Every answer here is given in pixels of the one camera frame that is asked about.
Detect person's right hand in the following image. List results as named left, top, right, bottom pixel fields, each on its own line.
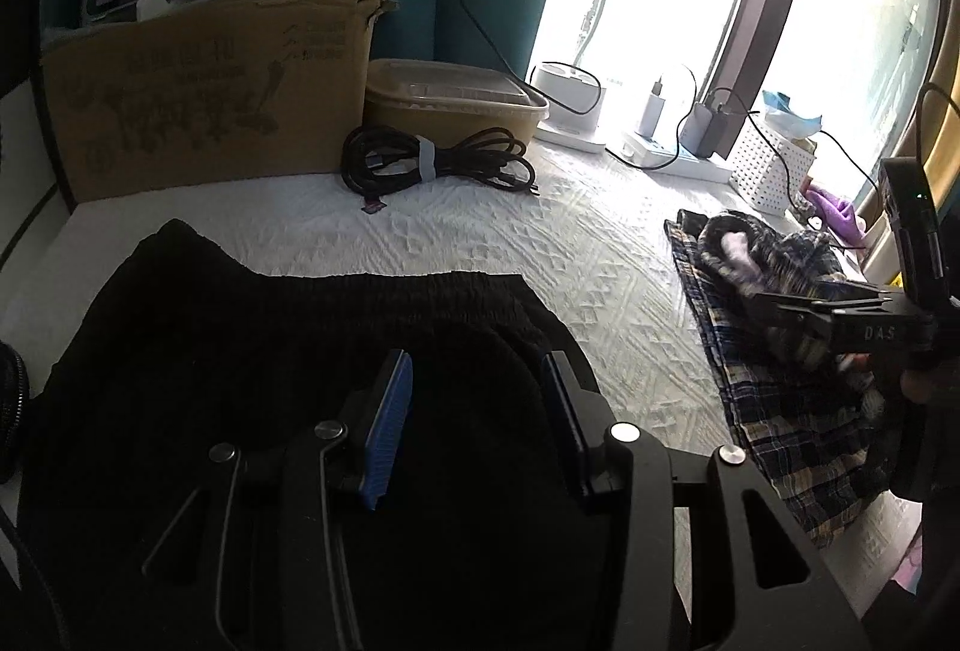
left=898, top=366, right=937, bottom=406

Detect black round case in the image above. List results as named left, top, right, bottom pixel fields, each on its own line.
left=0, top=340, right=29, bottom=483

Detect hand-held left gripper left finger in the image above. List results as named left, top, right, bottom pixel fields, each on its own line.
left=127, top=349, right=415, bottom=651

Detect blue plaid pants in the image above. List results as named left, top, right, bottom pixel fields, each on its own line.
left=666, top=208, right=912, bottom=551

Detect black charger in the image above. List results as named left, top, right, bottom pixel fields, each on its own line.
left=694, top=102, right=732, bottom=158

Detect black cable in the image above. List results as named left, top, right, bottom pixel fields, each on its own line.
left=705, top=87, right=882, bottom=191

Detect purple cloth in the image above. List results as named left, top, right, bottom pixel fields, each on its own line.
left=802, top=175, right=863, bottom=251

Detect cardboard box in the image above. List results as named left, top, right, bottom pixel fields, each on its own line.
left=39, top=0, right=398, bottom=206

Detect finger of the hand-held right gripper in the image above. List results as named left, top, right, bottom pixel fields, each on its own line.
left=772, top=317, right=852, bottom=368
left=750, top=289, right=901, bottom=323

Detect bundled black cables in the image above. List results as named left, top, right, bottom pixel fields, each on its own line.
left=341, top=124, right=541, bottom=200

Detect brown lidded food container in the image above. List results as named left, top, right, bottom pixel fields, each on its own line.
left=364, top=58, right=551, bottom=148

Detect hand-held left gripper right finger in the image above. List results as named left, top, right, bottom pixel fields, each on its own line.
left=538, top=351, right=875, bottom=651

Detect white charger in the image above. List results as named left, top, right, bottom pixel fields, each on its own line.
left=637, top=81, right=667, bottom=136

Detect white power strip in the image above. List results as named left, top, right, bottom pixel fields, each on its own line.
left=606, top=130, right=734, bottom=183

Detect black pants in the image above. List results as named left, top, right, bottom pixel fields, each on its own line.
left=15, top=217, right=623, bottom=651

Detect white plastic basket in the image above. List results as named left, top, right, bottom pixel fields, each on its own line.
left=729, top=115, right=818, bottom=217

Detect light blue tissue pack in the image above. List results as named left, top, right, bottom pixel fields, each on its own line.
left=761, top=88, right=824, bottom=138

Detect white textured table mat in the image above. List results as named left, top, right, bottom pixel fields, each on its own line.
left=0, top=137, right=927, bottom=592

